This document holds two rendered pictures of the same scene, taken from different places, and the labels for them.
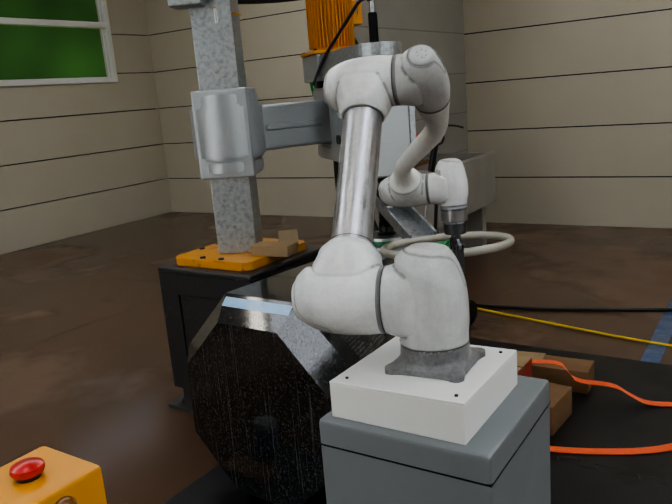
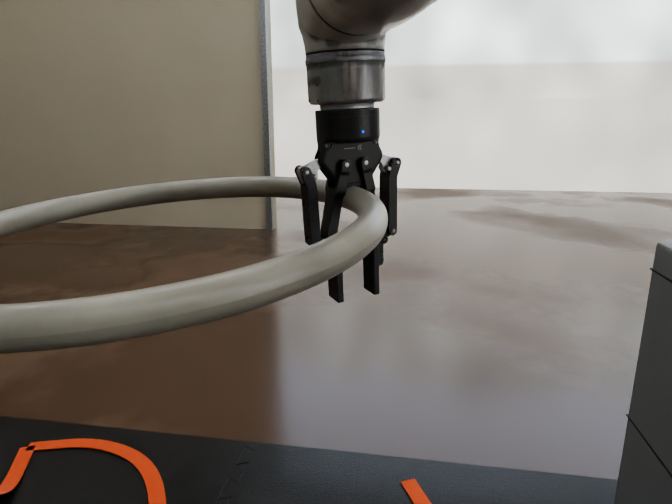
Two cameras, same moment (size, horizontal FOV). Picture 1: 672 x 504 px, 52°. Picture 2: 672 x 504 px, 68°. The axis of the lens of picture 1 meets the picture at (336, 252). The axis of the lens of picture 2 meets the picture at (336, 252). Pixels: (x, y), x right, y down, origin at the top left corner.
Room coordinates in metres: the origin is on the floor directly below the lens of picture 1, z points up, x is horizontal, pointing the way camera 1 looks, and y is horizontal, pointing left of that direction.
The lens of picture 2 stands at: (2.53, 0.14, 1.03)
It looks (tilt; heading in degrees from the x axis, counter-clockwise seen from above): 14 degrees down; 245
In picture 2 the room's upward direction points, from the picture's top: straight up
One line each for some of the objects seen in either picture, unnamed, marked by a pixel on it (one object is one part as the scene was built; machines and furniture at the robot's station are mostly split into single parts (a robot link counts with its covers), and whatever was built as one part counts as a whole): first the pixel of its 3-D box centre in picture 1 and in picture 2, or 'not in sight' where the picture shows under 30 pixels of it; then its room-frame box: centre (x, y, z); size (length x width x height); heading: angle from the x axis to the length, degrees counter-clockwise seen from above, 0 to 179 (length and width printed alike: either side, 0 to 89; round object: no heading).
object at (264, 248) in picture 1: (274, 248); not in sight; (3.19, 0.29, 0.81); 0.20 x 0.10 x 0.05; 64
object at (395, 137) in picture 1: (374, 130); not in sight; (3.18, -0.22, 1.32); 0.36 x 0.22 x 0.45; 15
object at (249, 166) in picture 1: (228, 132); not in sight; (3.38, 0.47, 1.36); 0.35 x 0.35 x 0.41
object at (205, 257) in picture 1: (241, 251); not in sight; (3.38, 0.47, 0.76); 0.49 x 0.49 x 0.05; 56
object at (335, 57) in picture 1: (351, 67); not in sight; (3.44, -0.15, 1.62); 0.96 x 0.25 x 0.17; 15
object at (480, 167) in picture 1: (437, 209); not in sight; (6.00, -0.92, 0.43); 1.30 x 0.62 x 0.86; 146
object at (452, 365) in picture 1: (438, 349); not in sight; (1.48, -0.21, 0.91); 0.22 x 0.18 x 0.06; 150
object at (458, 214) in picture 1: (454, 214); (346, 82); (2.26, -0.40, 1.08); 0.09 x 0.09 x 0.06
